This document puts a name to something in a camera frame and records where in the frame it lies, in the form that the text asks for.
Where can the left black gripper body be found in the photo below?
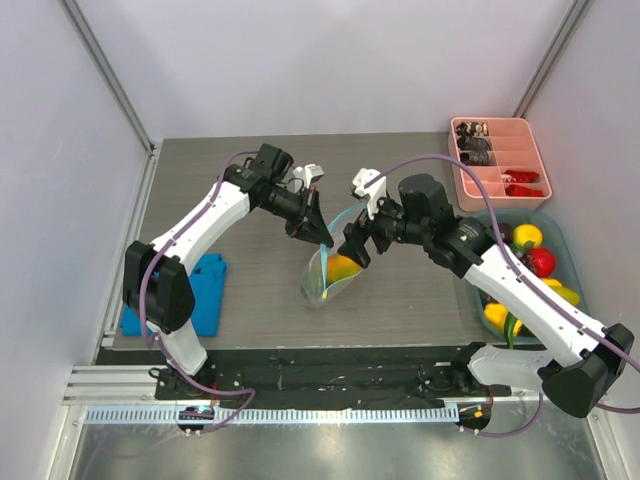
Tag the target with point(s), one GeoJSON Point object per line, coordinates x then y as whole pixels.
{"type": "Point", "coordinates": [291, 207]}

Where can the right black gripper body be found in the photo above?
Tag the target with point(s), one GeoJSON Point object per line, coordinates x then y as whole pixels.
{"type": "Point", "coordinates": [366, 231]}

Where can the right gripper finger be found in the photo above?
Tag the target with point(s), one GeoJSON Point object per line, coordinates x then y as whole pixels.
{"type": "Point", "coordinates": [358, 231]}
{"type": "Point", "coordinates": [356, 252]}

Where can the orange green mango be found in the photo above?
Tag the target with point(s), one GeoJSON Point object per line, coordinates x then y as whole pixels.
{"type": "Point", "coordinates": [340, 267]}

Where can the clear zip top bag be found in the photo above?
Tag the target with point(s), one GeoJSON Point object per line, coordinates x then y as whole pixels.
{"type": "Point", "coordinates": [314, 289]}

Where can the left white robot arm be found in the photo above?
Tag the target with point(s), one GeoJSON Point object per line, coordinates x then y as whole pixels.
{"type": "Point", "coordinates": [156, 284]}

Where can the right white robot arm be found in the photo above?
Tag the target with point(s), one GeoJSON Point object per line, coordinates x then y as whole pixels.
{"type": "Point", "coordinates": [580, 359]}

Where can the blue folded cloth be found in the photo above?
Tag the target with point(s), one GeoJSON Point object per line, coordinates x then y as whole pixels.
{"type": "Point", "coordinates": [207, 281]}

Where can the black parts in tray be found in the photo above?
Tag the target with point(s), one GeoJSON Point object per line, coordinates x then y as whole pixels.
{"type": "Point", "coordinates": [472, 140]}

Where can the red clips in tray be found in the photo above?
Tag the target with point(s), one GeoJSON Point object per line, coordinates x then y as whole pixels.
{"type": "Point", "coordinates": [522, 183]}

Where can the pink compartment tray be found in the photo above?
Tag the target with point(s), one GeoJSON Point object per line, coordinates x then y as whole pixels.
{"type": "Point", "coordinates": [513, 147]}

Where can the yellow bell pepper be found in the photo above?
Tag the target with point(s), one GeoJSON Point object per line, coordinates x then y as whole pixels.
{"type": "Point", "coordinates": [527, 236]}

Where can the green chili pepper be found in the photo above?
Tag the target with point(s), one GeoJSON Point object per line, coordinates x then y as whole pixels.
{"type": "Point", "coordinates": [512, 326]}

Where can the blue fruit bin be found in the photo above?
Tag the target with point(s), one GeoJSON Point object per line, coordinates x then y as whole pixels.
{"type": "Point", "coordinates": [553, 240]}

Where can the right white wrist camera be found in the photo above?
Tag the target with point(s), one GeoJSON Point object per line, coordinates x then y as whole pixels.
{"type": "Point", "coordinates": [369, 185]}

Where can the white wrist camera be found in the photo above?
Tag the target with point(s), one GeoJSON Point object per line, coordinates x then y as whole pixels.
{"type": "Point", "coordinates": [369, 185]}
{"type": "Point", "coordinates": [305, 176]}

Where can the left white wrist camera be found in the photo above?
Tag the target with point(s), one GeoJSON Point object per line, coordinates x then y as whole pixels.
{"type": "Point", "coordinates": [305, 176]}

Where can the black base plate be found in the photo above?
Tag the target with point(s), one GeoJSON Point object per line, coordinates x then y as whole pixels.
{"type": "Point", "coordinates": [343, 378]}

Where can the white slotted cable duct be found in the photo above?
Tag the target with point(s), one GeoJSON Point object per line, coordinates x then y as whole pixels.
{"type": "Point", "coordinates": [187, 415]}

